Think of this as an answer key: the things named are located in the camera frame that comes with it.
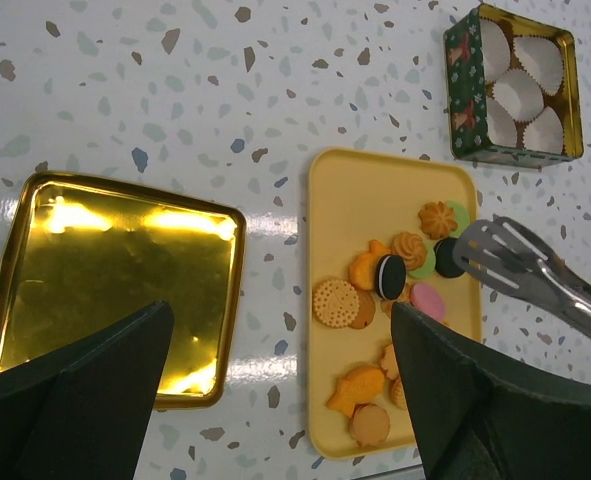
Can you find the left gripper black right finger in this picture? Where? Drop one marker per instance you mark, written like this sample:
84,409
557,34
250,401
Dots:
479,414

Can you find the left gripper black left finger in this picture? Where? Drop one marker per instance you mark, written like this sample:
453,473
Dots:
81,411

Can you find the black sandwich cookie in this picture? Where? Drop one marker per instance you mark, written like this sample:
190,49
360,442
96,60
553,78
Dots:
445,264
390,277

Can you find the gold tin lid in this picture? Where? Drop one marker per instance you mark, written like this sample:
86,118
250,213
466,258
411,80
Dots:
85,251

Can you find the steel serving tongs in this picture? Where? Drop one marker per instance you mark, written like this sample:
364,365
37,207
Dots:
508,257

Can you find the orange fish cookie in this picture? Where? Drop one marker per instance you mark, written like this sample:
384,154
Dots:
362,269
360,386

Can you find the swirl butter cookie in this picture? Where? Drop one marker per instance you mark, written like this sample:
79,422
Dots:
411,248
437,220

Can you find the large dotted biscuit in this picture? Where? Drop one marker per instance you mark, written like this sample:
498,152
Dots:
397,395

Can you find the flower shaped cookie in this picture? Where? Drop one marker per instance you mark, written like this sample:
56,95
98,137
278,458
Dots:
388,362

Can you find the round tan biscuit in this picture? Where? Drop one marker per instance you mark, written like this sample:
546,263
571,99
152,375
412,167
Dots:
370,425

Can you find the pink round cookie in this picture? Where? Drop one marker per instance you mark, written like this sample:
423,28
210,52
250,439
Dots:
427,300

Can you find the brown round biscuit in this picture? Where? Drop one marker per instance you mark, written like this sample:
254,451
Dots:
366,311

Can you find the green round cookie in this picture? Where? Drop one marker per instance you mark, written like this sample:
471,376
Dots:
461,217
428,267

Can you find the round dotted biscuit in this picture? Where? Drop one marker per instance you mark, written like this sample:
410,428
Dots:
335,303

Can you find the yellow plastic tray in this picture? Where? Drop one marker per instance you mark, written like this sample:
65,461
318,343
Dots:
356,196

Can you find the white paper cup bottom-left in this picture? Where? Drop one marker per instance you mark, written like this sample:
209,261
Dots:
501,128

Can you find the white paper cup bottom-right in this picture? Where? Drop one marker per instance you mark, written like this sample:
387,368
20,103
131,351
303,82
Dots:
545,133

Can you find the white paper cup centre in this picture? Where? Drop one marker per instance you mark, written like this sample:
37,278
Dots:
519,95

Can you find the green cookie tin box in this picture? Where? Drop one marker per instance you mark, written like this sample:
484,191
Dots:
468,90

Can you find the white paper cup top-left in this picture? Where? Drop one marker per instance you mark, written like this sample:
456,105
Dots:
495,50

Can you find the white paper cup top-right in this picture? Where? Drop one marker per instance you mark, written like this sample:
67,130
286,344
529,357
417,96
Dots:
542,60

